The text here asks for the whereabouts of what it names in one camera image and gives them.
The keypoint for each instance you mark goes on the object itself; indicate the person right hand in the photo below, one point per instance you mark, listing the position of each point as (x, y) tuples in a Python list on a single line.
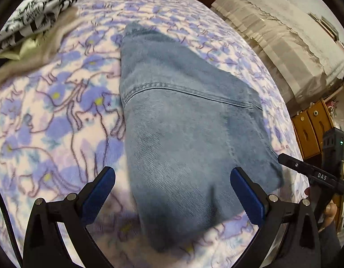
[(325, 211)]

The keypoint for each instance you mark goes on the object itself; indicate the orange wooden drawer cabinet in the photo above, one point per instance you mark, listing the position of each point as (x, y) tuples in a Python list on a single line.
[(310, 126)]

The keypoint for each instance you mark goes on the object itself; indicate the beige folded garment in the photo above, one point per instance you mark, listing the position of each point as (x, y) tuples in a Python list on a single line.
[(46, 49)]

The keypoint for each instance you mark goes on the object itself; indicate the blue denim jacket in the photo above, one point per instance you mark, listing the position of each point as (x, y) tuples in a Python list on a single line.
[(188, 125)]

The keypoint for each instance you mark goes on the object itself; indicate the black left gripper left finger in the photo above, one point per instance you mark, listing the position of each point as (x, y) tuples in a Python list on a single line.
[(44, 246)]

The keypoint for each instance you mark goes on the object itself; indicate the purple cat print bed blanket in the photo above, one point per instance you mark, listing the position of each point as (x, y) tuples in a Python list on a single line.
[(61, 124)]

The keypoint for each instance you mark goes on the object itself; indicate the black white patterned folded garment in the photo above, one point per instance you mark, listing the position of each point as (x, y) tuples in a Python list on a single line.
[(30, 18)]

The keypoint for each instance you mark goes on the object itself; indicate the light green folded garment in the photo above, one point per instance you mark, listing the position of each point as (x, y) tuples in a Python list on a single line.
[(19, 51)]

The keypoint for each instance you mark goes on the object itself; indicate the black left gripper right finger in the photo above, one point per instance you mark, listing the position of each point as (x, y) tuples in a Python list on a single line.
[(300, 245)]

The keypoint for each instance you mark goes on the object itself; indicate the beige ruffled cloth cover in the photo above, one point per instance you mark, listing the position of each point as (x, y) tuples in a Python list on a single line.
[(303, 60)]

